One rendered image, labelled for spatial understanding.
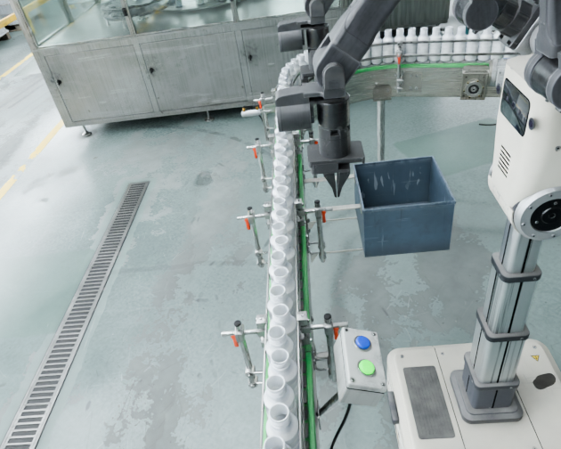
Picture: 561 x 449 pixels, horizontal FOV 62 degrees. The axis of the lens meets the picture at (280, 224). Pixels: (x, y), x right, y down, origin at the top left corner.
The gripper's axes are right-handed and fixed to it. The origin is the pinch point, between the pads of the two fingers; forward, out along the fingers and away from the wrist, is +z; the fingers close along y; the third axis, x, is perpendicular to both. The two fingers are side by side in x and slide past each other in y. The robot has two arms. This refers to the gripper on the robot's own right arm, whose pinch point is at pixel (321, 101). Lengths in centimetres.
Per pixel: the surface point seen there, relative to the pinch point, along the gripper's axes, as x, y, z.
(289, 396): 71, 13, 28
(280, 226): 21.1, 14.6, 25.3
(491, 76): -101, -86, 41
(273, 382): 69, 16, 26
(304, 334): 50, 10, 35
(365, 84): -128, -30, 48
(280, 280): 42, 14, 25
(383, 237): -9, -19, 58
